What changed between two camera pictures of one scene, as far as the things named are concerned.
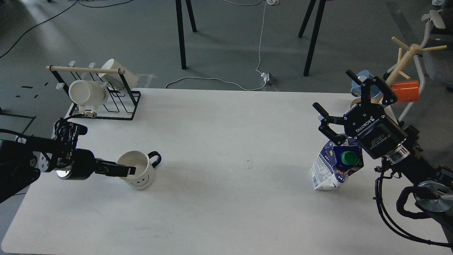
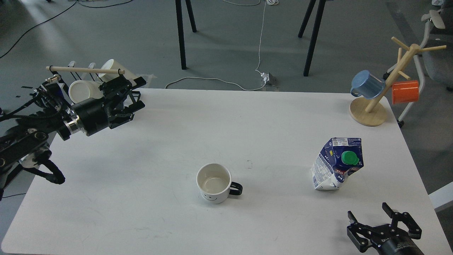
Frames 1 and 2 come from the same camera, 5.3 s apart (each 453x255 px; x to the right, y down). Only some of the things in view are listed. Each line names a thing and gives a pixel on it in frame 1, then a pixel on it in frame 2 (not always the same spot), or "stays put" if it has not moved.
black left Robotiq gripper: [84, 164] to [95, 114]
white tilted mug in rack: [127, 80] stays put
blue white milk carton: [335, 163] stays put
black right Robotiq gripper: [373, 125] to [391, 242]
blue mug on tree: [356, 88] stays put
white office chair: [438, 55] stays put
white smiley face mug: [145, 165] to [214, 182]
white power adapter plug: [266, 77] stays put
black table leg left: [181, 34] stays put
